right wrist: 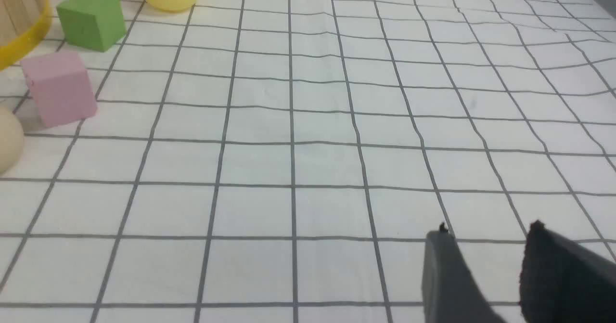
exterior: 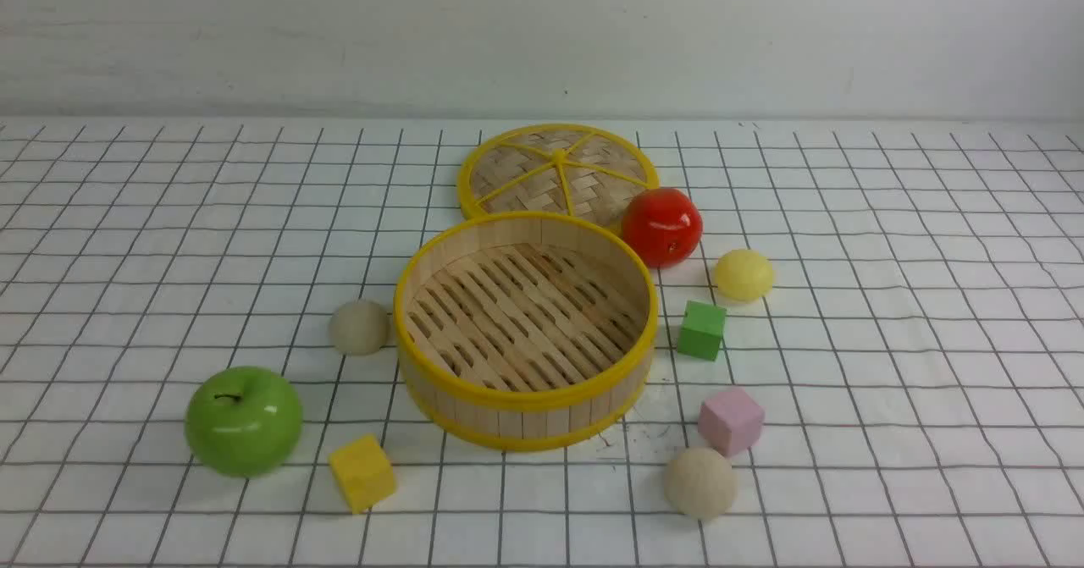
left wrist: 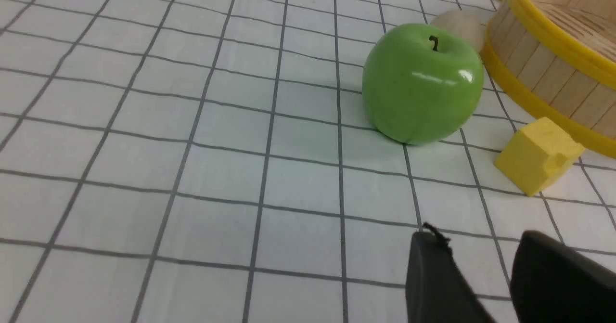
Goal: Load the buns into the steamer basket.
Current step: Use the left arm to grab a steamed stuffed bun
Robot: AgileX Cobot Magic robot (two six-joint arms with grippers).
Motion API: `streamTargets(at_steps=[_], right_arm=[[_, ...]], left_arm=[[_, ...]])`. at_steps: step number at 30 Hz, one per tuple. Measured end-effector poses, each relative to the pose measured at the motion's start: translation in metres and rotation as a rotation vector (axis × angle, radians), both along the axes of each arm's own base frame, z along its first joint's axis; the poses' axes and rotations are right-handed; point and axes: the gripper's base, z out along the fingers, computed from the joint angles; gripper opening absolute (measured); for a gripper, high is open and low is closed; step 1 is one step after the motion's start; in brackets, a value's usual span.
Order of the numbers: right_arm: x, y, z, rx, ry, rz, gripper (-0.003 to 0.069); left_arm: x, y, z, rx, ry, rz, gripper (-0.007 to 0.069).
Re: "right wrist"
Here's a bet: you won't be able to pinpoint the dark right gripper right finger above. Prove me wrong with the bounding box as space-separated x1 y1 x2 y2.
519 221 616 323

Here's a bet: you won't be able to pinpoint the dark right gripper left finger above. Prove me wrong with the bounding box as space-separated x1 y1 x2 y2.
422 223 504 323

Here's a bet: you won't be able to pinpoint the beige bun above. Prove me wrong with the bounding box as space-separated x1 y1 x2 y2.
0 105 25 174

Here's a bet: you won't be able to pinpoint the bamboo steamer tray yellow rims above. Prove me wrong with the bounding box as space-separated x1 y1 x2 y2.
0 0 52 69

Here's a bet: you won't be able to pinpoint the white grid tablecloth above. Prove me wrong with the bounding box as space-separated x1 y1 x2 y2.
1 0 615 323

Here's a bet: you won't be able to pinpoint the pink foam cube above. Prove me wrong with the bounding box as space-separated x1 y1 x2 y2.
21 50 98 128

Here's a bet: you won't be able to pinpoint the green foam cube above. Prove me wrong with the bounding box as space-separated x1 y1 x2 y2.
56 0 127 52

